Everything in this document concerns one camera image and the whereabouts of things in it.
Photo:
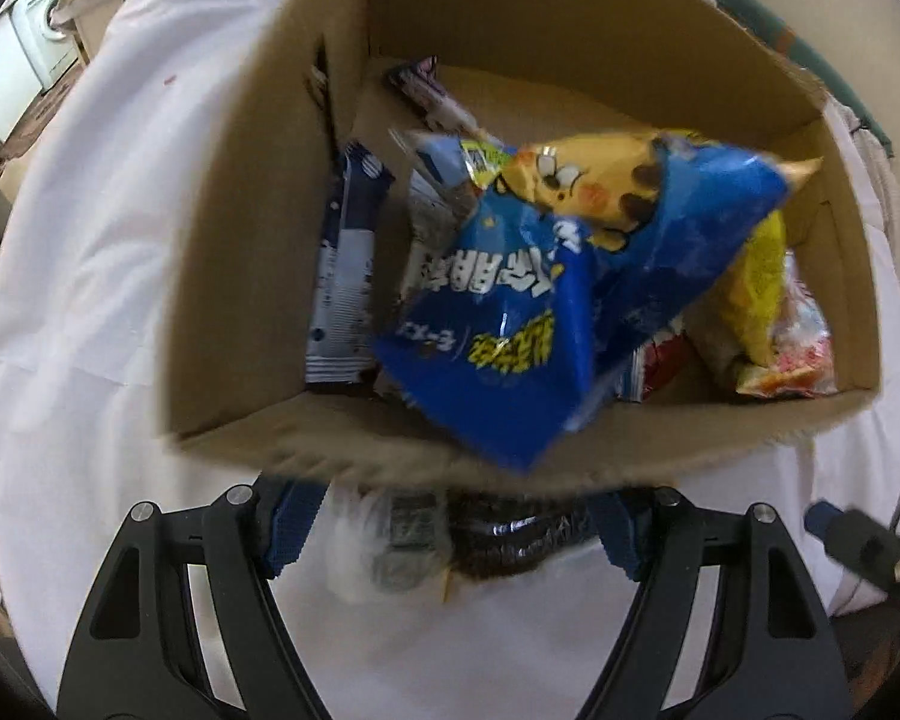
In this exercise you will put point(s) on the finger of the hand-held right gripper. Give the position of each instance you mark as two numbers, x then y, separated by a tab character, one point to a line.
862	544

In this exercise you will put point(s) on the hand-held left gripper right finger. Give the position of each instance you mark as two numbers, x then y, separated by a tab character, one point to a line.
619	532

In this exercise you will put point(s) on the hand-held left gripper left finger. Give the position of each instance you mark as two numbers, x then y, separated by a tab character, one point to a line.
292	525

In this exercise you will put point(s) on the brown chocolate bar packet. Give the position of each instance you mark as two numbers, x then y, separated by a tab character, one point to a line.
510	540

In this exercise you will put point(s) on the orange red snack packet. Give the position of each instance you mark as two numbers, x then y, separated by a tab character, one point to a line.
795	345

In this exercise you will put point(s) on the dark blue white packet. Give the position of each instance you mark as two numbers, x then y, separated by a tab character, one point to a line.
345	277

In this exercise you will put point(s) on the blue chip bag yellow character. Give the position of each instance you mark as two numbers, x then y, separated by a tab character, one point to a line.
510	300

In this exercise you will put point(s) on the yellow snack packet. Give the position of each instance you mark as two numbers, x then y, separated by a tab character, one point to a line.
757	292

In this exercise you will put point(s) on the cardboard box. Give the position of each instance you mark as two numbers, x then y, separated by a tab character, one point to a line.
247	240

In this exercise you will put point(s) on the dark small snack packet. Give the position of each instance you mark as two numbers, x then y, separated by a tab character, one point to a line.
424	86

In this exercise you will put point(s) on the brown floor rug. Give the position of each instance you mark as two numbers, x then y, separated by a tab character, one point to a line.
34	127

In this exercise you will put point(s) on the green folded mat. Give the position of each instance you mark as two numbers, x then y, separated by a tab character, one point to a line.
787	37

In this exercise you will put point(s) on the white kitchen cabinet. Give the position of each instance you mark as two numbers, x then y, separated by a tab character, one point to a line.
0	90

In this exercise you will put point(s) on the white washing machine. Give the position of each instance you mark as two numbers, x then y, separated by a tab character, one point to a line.
45	30

